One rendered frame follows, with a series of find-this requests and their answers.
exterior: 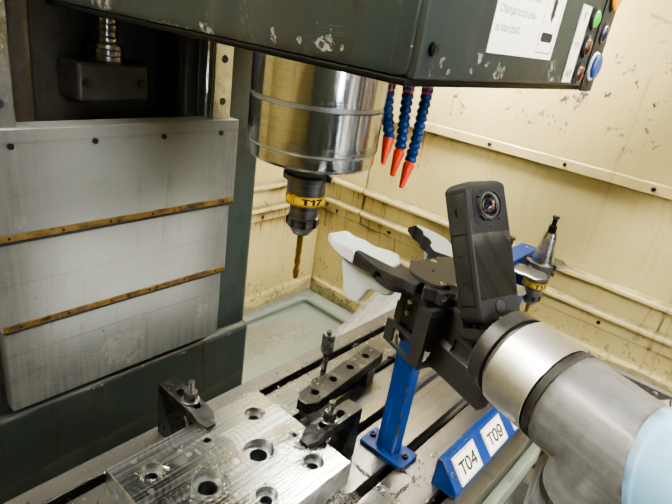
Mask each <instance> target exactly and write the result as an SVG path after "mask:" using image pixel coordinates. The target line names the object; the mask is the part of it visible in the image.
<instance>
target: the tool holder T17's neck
mask: <svg viewBox="0 0 672 504"><path fill-rule="evenodd" d="M326 188H327V182H324V183H323V186H310V185H303V184H298V183H295V182H292V181H289V180H288V181H287V192H289V193H290V194H293V195H295V196H299V197H304V198H321V197H324V196H325V195H326ZM286 202H287V201H286ZM287 203H288V204H290V205H292V206H295V207H299V208H306V209H317V208H321V207H323V206H324V205H323V206H320V207H302V206H297V205H294V204H291V203H289V202H287Z"/></svg>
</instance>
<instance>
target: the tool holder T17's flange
mask: <svg viewBox="0 0 672 504"><path fill-rule="evenodd" d="M283 177H284V178H285V179H287V180H289V181H292V182H295V183H298V184H303V185H310V186H323V183H324V182H327V183H330V184H331V183H332V182H333V175H324V174H313V173H306V172H300V171H294V170H289V169H284V170H283Z"/></svg>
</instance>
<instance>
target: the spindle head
mask: <svg viewBox="0 0 672 504"><path fill-rule="evenodd" d="M497 1H498V0H45V3H46V4H51V5H55V6H59V7H64V8H68V9H72V10H77V11H81V12H85V13H89V14H94V15H98V16H102V17H107V18H111V19H115V20H120V21H124V22H128V23H133V24H137V25H141V26H145V27H150V28H154V29H158V30H163V31H167V32H171V33H176V34H180V35H184V36H189V37H193V38H197V39H201V40H206V41H210V42H214V43H219V44H223V45H227V46H232V47H236V48H240V49H245V50H249V51H253V52H258V53H262V54H266V55H270V56H275V57H279V58H283V59H288V60H292V61H296V62H301V63H305V64H309V65H314V66H318V67H322V68H326V69H331V70H335V71H339V72H344V73H348V74H352V75H357V76H361V77H365V78H370V79H374V80H378V81H382V82H387V83H391V84H395V85H400V86H404V87H453V88H506V89H559V90H579V87H580V84H581V81H582V79H581V81H580V82H579V84H577V85H574V84H573V82H572V78H573V74H574V71H575V68H576V67H577V65H578V64H579V63H584V65H585V68H586V65H587V62H588V58H589V55H590V53H589V55H588V56H587V57H586V58H582V57H581V48H580V51H579V54H578V57H577V61H576V64H575V67H574V71H573V74H572V77H571V80H570V83H568V82H560V81H561V78H562V74H563V71H564V68H565V64H566V61H567V58H568V54H569V51H570V47H571V44H572V41H573V37H574V34H575V31H576V27H577V24H578V21H579V17H580V14H581V10H582V7H583V4H587V5H589V6H592V7H593V8H592V11H591V15H592V13H593V11H594V9H595V8H596V7H601V9H602V14H603V10H604V7H605V4H606V1H607V0H567V2H566V5H565V9H564V12H563V16H562V19H561V23H560V26H559V30H558V33H557V37H556V40H555V44H554V47H553V51H552V54H551V58H550V60H544V59H536V58H528V57H520V56H512V55H504V54H496V53H488V52H485V51H486V47H487V43H488V39H489V35H490V31H491V26H492V22H493V18H494V14H495V10H496V5H497ZM591 15H590V18H591ZM590 18H589V21H588V25H587V28H586V31H585V34H584V38H583V41H582V44H583V42H584V40H585V38H586V37H587V36H588V35H592V37H593V42H594V39H595V36H596V33H597V30H598V27H597V28H596V29H595V30H594V31H591V30H590V29H589V22H590ZM582 44H581V47H582Z"/></svg>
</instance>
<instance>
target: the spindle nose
mask: <svg viewBox="0 0 672 504"><path fill-rule="evenodd" d="M388 86H389V83H387V82H382V81H378V80H374V79H370V78H365V77H361V76H357V75H352V74H348V73H344V72H339V71H335V70H331V69H326V68H322V67H318V66H314V65H309V64H305V63H301V62H296V61H292V60H288V59H283V58H279V57H275V56H270V55H266V54H262V53H258V52H253V58H252V71H251V84H250V88H251V91H250V97H249V110H248V122H247V136H248V144H247V148H248V150H249V151H250V153H251V154H252V155H253V156H254V157H256V158H257V159H259V160H261V161H263V162H266V163H268V164H271V165H274V166H278V167H281V168H285V169H289V170H294V171H300V172H306V173H313V174H324V175H350V174H357V173H362V172H364V171H366V170H368V169H369V168H371V167H372V166H373V162H374V156H375V154H376V153H377V149H378V143H379V137H380V132H381V126H382V120H383V115H384V111H383V108H384V107H385V103H386V98H387V92H388Z"/></svg>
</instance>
